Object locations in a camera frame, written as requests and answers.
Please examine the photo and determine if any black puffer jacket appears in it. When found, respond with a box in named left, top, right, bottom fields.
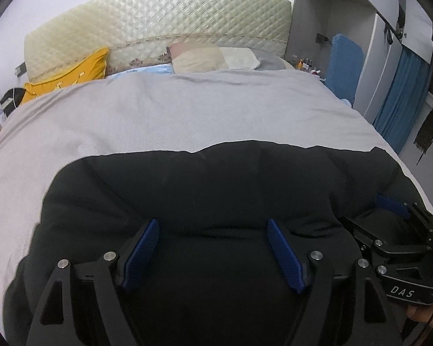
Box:
left=3, top=141, right=433, bottom=345

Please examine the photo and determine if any blue curtain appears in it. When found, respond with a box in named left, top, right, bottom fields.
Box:
left=373, top=47, right=433, bottom=154

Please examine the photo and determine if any white wardrobe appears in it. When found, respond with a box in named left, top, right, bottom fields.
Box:
left=285, top=0, right=433, bottom=123

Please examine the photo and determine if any cream flat pillow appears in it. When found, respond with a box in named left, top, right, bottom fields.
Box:
left=220, top=47, right=260, bottom=70

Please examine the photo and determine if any grey bed duvet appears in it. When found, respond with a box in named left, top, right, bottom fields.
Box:
left=0, top=68, right=433, bottom=329

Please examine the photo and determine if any black bag with bottle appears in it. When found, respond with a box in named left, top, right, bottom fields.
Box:
left=0, top=88, right=25, bottom=117

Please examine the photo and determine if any beige pillow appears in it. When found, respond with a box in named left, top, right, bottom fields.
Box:
left=167, top=42, right=229, bottom=74

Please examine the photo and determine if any yellow pillow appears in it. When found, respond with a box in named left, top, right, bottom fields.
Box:
left=21, top=47, right=109, bottom=104

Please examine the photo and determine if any cream quilted headboard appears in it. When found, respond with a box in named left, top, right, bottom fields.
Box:
left=24, top=0, right=292, bottom=83

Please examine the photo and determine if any wall socket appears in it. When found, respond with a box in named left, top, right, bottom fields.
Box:
left=14, top=63, right=27, bottom=78

